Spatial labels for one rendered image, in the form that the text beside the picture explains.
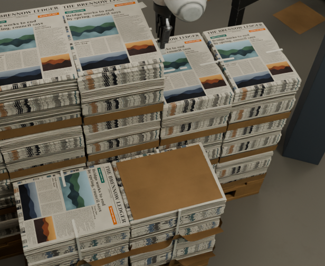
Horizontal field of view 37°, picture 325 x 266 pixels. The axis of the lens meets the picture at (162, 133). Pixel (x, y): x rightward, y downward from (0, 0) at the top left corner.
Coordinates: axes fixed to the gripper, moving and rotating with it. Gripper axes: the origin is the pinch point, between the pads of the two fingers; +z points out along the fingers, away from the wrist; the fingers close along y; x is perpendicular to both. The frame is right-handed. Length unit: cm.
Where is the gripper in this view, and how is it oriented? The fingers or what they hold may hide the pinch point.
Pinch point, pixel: (161, 46)
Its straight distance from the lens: 181.1
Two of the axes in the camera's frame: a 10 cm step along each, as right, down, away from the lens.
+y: 3.0, 7.5, -5.9
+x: 9.5, -2.0, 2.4
